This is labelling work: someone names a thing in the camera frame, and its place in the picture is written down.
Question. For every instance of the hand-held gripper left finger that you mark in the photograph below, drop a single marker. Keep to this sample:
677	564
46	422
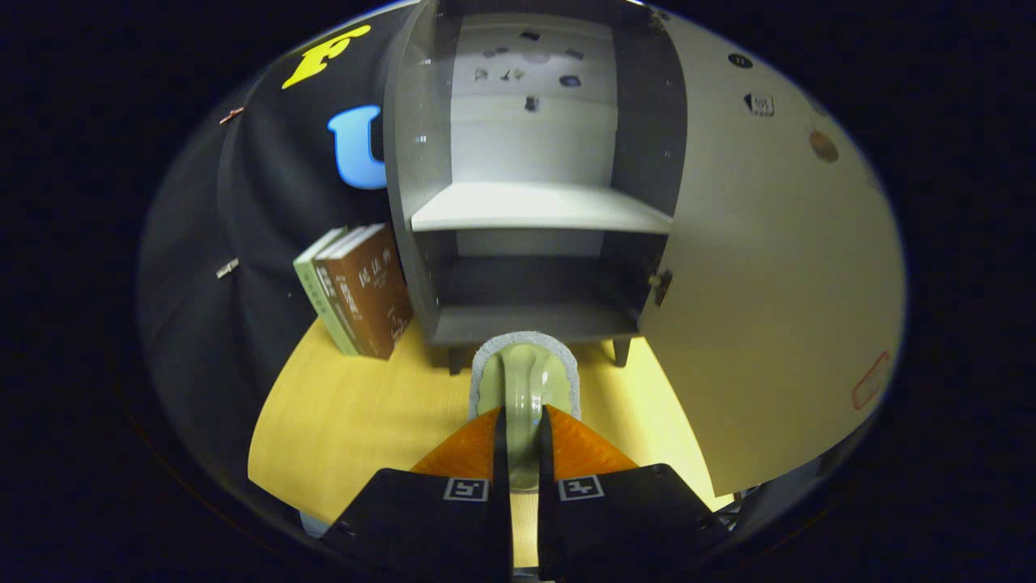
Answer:
421	526

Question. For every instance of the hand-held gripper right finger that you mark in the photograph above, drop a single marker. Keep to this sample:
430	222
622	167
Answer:
631	526

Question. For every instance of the green mug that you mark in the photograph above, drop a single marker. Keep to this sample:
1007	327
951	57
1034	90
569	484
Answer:
524	380

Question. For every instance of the beige cabinet door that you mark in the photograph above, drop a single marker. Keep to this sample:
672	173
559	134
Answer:
769	283

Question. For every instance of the metal door hinge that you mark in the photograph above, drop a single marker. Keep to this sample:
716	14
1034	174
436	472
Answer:
661	288

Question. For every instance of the brown book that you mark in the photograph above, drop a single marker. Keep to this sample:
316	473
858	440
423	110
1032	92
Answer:
368	291

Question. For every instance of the white clip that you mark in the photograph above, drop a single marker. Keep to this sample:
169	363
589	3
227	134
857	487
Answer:
227	267

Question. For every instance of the white cabinet shelf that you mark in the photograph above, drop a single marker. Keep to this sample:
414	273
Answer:
534	206

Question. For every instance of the black backdrop cloth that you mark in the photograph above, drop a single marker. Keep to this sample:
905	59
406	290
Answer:
259	202

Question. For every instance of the dark grey cabinet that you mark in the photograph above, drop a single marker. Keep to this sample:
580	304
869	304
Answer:
421	162

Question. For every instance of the red clip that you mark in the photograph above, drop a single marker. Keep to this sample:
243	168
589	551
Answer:
231	115

